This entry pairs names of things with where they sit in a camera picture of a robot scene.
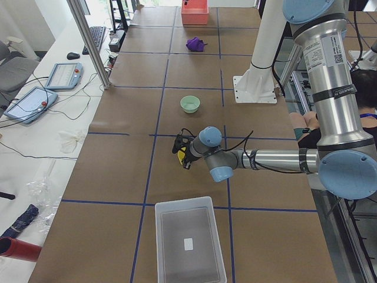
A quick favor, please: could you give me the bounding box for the clear plastic storage box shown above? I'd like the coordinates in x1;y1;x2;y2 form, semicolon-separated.
155;196;227;282

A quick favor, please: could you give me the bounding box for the black keyboard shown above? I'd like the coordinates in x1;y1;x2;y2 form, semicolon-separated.
89;26;107;52

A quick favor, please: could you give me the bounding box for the black computer box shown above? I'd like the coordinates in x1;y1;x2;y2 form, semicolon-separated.
108;30;125;52

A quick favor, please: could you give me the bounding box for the aluminium frame post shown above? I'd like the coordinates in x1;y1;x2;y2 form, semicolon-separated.
67;0;111;90

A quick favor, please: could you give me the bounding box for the red cylinder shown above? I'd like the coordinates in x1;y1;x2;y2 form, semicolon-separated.
1;237;42;262

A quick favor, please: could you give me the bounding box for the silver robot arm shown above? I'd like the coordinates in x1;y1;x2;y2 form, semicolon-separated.
173;1;376;200

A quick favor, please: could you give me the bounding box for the teach pendant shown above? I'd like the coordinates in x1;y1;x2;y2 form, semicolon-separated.
45;62;83;91
4;87;58;124

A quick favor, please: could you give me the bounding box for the white camera pedestal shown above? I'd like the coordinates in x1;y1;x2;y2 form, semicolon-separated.
233;0;286;104

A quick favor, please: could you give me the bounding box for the seated person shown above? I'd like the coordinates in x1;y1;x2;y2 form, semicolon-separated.
290;70;377;148

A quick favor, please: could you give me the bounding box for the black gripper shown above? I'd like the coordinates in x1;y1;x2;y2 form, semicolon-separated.
183;142;200;169

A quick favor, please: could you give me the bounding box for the yellow plastic cup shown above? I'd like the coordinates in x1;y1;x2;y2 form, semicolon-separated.
177;147;186;165

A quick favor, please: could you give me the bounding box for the black computer mouse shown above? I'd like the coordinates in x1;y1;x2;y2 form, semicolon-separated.
67;52;80;60

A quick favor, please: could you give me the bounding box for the near teach pendant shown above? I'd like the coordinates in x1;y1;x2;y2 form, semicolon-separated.
4;87;58;124

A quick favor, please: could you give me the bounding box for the far teach pendant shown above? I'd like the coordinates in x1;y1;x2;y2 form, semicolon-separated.
45;62;83;91

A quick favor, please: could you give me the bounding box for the white crumpled cloth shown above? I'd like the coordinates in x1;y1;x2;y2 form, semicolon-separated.
58;130;86;153

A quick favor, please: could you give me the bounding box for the purple cloth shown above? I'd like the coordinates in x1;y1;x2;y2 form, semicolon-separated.
186;37;207;52

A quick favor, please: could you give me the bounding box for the mint green bowl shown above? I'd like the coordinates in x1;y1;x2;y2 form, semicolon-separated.
180;96;200;114

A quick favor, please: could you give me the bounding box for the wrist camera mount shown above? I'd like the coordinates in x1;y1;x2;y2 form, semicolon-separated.
172;128;195;154

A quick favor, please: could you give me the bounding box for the pink plastic tray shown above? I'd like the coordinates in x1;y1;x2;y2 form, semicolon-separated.
181;0;209;25

